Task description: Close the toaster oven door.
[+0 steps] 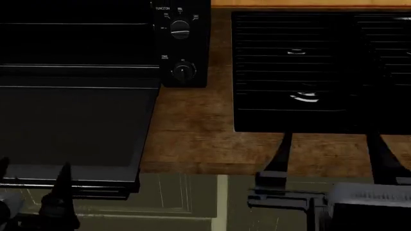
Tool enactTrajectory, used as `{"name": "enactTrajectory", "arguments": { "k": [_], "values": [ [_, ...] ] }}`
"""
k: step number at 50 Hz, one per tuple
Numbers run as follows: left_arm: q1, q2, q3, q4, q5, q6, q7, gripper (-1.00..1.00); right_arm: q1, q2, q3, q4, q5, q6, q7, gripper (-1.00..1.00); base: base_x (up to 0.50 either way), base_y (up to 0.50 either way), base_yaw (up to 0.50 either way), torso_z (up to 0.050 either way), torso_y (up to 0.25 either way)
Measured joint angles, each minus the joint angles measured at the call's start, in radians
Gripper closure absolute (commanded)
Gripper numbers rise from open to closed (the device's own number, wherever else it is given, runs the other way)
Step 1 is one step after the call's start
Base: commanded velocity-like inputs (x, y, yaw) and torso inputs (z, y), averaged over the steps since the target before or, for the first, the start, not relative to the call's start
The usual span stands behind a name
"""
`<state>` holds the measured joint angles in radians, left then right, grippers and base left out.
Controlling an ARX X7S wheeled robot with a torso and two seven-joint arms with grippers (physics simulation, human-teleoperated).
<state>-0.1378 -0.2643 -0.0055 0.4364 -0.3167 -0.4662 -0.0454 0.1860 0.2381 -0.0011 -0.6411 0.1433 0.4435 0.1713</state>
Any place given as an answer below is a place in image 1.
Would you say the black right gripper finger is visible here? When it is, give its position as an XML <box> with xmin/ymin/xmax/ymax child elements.
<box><xmin>365</xmin><ymin>132</ymin><xmax>411</xmax><ymax>186</ymax></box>
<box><xmin>256</xmin><ymin>132</ymin><xmax>293</xmax><ymax>191</ymax></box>

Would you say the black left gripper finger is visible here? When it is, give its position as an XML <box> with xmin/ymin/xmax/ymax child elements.
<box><xmin>0</xmin><ymin>156</ymin><xmax>11</xmax><ymax>180</ymax></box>
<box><xmin>51</xmin><ymin>162</ymin><xmax>74</xmax><ymax>202</ymax></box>

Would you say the olive green cabinet door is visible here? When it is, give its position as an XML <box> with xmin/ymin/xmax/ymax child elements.
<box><xmin>227</xmin><ymin>175</ymin><xmax>322</xmax><ymax>231</ymax></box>
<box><xmin>0</xmin><ymin>173</ymin><xmax>220</xmax><ymax>231</ymax></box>

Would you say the black toaster oven door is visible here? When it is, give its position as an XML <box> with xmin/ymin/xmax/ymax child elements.
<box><xmin>0</xmin><ymin>76</ymin><xmax>162</xmax><ymax>201</ymax></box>

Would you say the black toaster oven body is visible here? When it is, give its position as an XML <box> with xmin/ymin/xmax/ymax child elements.
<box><xmin>0</xmin><ymin>0</ymin><xmax>212</xmax><ymax>89</ymax></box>

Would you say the black timer knob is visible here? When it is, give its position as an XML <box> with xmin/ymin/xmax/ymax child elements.
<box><xmin>172</xmin><ymin>61</ymin><xmax>197</xmax><ymax>81</ymax></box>

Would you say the black function knob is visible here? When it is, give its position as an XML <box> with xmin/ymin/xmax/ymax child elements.
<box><xmin>169</xmin><ymin>19</ymin><xmax>191</xmax><ymax>40</ymax></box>

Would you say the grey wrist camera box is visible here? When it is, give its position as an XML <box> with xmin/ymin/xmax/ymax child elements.
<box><xmin>326</xmin><ymin>182</ymin><xmax>411</xmax><ymax>231</ymax></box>

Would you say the black wire dish rack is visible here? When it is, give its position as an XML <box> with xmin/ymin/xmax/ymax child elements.
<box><xmin>230</xmin><ymin>10</ymin><xmax>411</xmax><ymax>133</ymax></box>

